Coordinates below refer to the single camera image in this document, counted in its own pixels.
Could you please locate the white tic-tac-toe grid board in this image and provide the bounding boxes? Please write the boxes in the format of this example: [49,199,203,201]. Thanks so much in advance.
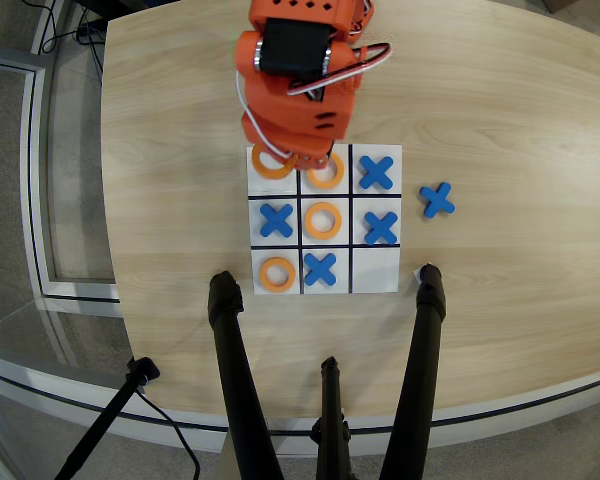
[245,144,404,296]

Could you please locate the black floor cables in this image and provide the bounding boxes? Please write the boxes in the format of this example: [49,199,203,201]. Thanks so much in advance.
[38,0,105,79]

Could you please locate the black cable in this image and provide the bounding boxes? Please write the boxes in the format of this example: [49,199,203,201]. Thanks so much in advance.
[133,388,202,480]

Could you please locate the thin black stand pole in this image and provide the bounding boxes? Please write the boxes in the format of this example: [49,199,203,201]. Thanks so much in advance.
[53,356,162,480]

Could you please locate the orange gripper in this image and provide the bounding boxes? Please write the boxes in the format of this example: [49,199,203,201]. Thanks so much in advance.
[240,110,337,172]

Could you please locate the metal glass partition frame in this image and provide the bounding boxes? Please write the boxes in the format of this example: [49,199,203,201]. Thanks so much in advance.
[0,41,127,307]

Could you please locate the blue foam cross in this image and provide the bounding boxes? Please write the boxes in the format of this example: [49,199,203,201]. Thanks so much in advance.
[258,203,296,239]
[363,211,399,247]
[419,181,457,220]
[358,155,396,191]
[303,252,339,287]

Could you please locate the orange foam ring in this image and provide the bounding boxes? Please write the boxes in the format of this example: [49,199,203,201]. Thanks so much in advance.
[306,151,347,191]
[250,142,300,181]
[258,256,298,293]
[303,201,344,240]

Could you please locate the black tripod leg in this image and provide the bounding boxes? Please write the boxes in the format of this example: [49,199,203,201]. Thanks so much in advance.
[309,355,355,480]
[207,270,286,480]
[377,263,448,480]

